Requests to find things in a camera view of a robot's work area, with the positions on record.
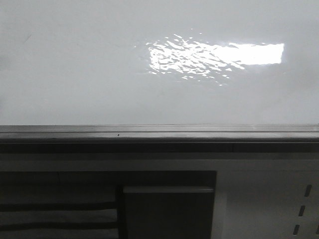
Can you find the dark slatted rack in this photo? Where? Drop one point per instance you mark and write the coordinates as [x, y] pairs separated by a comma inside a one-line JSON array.
[[78, 205]]

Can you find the grey box under whiteboard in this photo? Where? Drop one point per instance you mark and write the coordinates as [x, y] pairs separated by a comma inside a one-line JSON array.
[[169, 212]]

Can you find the white perforated metal panel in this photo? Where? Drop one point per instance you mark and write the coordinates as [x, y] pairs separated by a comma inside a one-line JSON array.
[[266, 205]]

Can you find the white whiteboard with aluminium frame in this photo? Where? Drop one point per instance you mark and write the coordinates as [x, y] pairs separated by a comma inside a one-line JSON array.
[[159, 75]]

